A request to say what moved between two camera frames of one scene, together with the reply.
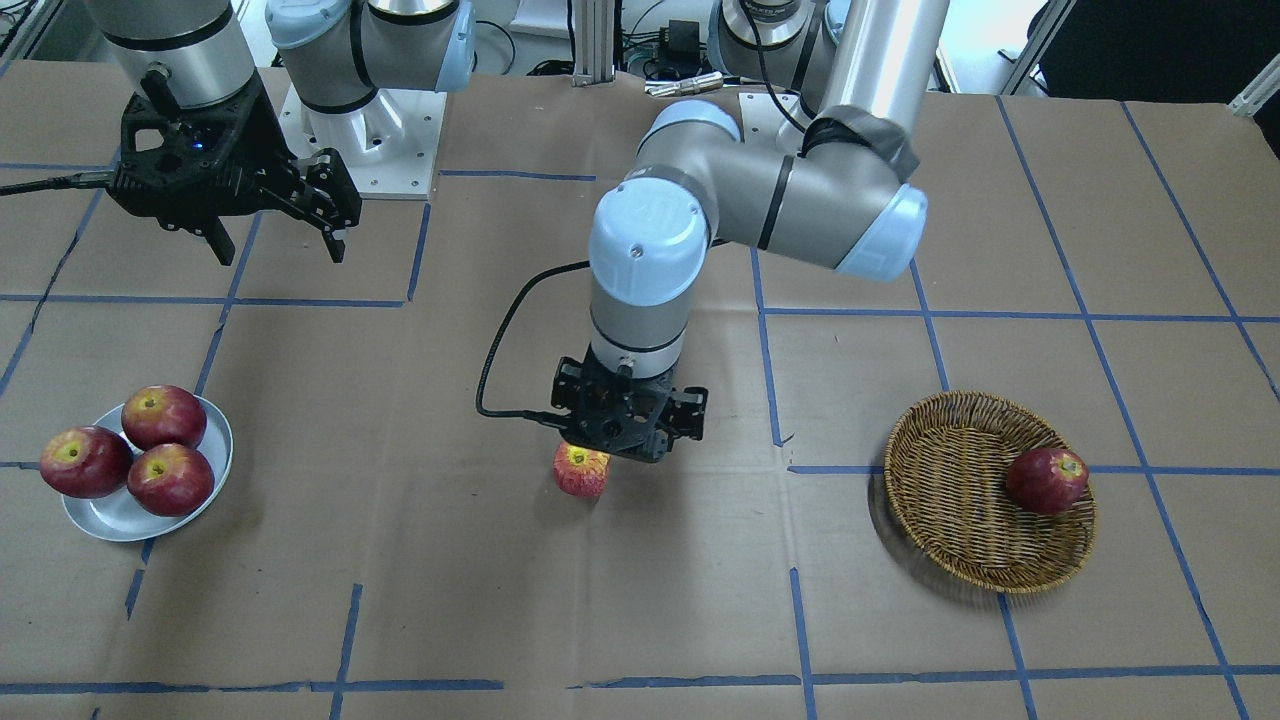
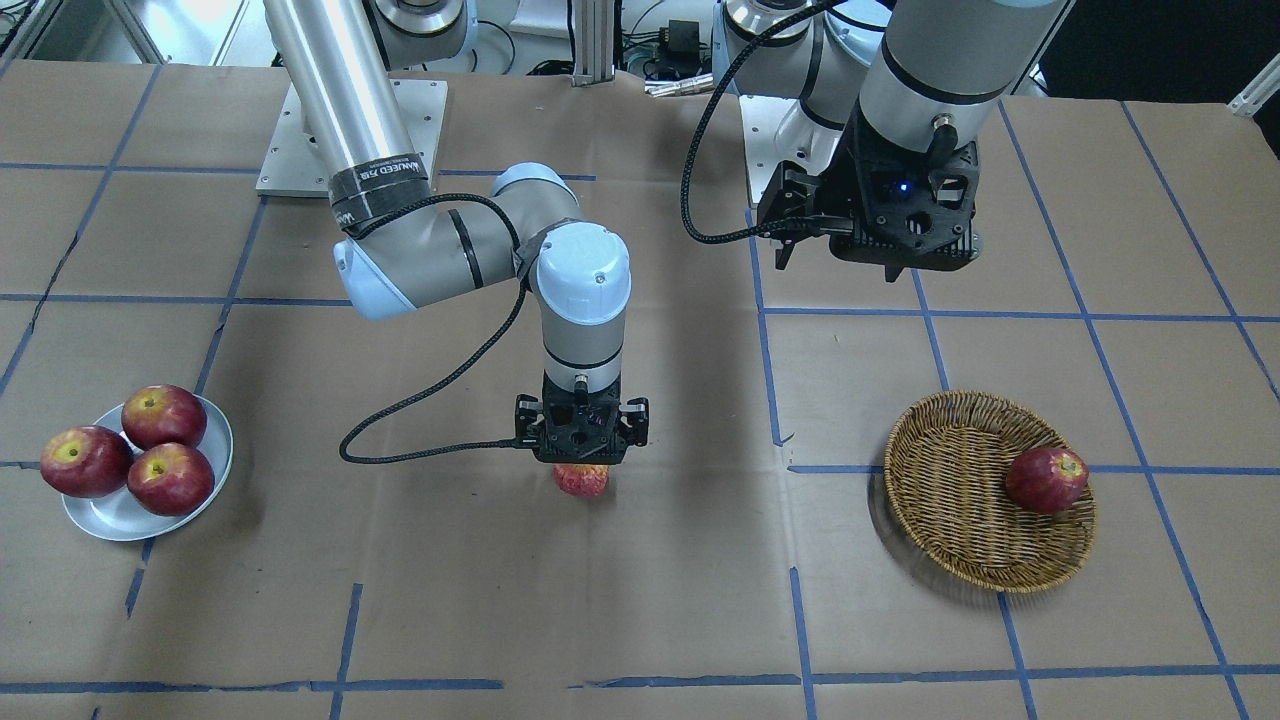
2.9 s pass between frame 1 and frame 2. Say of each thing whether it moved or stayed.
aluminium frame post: stayed
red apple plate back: stayed
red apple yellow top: stayed
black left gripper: moved
